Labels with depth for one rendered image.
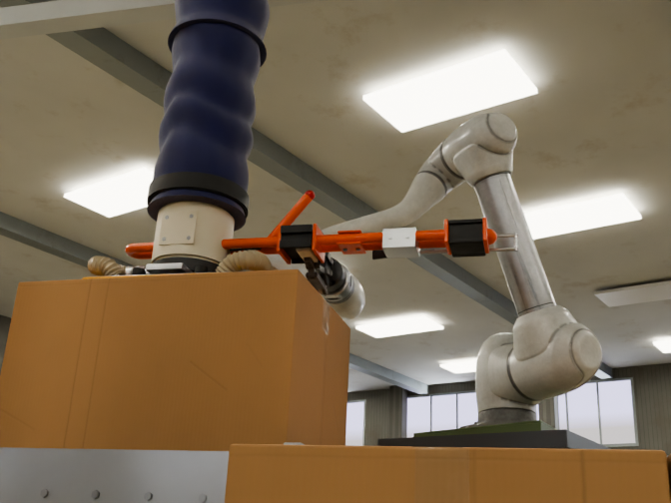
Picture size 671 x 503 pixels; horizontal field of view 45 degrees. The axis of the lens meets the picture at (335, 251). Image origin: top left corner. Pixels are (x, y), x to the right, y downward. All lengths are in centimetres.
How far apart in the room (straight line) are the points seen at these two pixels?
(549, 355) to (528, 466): 132
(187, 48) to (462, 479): 143
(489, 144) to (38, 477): 136
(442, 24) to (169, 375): 464
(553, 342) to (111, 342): 105
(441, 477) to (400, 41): 541
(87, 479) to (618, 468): 89
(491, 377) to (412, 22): 398
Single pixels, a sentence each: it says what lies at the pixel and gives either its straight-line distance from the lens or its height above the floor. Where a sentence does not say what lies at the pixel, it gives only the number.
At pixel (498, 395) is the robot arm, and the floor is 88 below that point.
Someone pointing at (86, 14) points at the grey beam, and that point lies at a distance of 469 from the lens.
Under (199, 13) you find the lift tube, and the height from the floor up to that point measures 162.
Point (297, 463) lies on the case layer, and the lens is 79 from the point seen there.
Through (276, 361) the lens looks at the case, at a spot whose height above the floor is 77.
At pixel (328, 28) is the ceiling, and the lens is 596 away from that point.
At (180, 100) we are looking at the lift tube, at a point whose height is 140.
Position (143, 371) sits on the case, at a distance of 157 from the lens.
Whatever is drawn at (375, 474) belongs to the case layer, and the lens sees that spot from 77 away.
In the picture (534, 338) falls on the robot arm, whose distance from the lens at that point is 209.
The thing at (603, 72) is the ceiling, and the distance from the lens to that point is 654.
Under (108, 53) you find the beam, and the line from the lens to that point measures 624.
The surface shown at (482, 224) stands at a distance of 164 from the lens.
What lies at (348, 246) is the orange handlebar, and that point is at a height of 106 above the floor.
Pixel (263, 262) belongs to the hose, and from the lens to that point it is 167.
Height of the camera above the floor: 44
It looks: 21 degrees up
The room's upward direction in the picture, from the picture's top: 3 degrees clockwise
